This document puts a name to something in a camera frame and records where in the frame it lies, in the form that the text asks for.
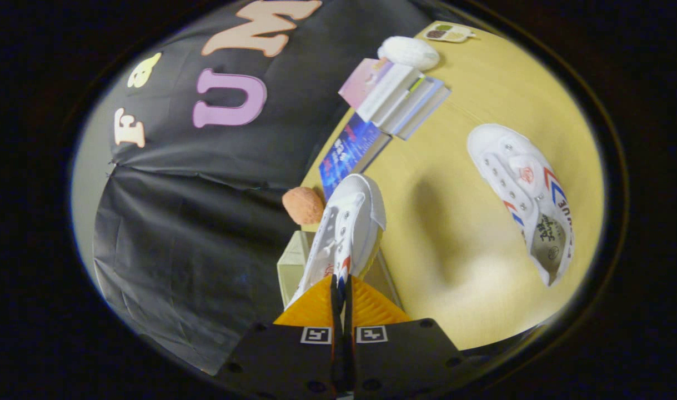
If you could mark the white fuzzy ball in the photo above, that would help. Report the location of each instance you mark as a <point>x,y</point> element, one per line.
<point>409,53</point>

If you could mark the blue cover book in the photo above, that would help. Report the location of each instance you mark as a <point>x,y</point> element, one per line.
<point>346,150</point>

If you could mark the grey blue book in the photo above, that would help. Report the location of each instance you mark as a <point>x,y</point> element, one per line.
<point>421,108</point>

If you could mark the black backdrop cloth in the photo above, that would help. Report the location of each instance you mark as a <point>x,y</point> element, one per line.
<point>205,211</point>

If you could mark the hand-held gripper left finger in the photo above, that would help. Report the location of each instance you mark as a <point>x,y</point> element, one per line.
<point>285,355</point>

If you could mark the white canvas shoe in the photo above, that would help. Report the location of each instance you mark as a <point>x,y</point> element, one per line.
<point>352,222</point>
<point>530,189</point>

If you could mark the pink cover book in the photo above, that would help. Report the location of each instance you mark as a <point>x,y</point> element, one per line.
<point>360,80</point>

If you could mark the thick white book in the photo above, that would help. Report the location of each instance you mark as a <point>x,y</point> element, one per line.
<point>387,94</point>

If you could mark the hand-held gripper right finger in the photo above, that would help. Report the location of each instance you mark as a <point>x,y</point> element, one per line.
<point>405,355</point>

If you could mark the orange fuzzy ball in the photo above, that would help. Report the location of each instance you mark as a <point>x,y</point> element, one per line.
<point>303,205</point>

